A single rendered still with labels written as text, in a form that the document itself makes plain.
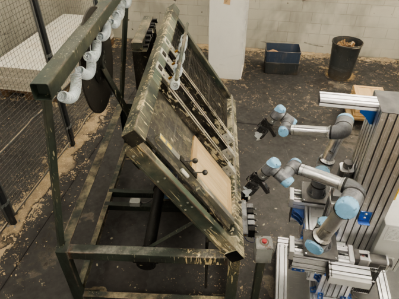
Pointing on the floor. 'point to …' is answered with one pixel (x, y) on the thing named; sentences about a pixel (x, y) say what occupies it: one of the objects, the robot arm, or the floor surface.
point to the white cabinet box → (228, 37)
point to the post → (257, 280)
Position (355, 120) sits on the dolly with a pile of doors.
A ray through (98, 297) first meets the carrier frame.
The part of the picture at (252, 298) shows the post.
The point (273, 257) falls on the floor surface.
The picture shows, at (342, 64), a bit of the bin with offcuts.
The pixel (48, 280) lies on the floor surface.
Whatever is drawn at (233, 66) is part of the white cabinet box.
